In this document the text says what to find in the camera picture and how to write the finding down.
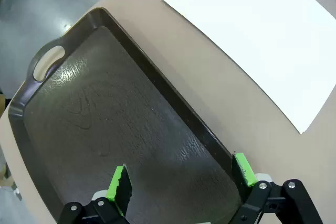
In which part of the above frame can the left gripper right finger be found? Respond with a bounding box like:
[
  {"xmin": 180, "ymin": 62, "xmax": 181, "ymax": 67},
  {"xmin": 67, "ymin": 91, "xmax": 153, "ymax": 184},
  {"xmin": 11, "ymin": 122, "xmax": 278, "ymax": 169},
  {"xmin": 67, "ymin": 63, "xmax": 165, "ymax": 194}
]
[{"xmin": 230, "ymin": 152, "xmax": 322, "ymax": 224}]

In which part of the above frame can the white A4 paper stack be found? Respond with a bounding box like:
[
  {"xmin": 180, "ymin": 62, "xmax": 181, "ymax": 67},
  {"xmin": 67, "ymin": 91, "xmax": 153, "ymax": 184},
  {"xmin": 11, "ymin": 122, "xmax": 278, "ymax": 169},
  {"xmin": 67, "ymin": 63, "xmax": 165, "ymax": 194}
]
[{"xmin": 160, "ymin": 0, "xmax": 336, "ymax": 135}]

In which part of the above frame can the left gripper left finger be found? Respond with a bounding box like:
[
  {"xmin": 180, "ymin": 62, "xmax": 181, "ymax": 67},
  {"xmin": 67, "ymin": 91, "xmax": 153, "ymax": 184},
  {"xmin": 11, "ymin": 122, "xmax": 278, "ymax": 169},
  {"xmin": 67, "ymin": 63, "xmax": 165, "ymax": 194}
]
[{"xmin": 57, "ymin": 163, "xmax": 133, "ymax": 224}]

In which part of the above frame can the brown plastic serving tray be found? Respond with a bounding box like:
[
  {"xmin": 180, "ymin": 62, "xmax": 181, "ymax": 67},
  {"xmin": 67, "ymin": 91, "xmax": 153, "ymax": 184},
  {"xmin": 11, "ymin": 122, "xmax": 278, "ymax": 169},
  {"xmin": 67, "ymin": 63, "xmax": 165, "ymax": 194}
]
[{"xmin": 7, "ymin": 7, "xmax": 244, "ymax": 224}]

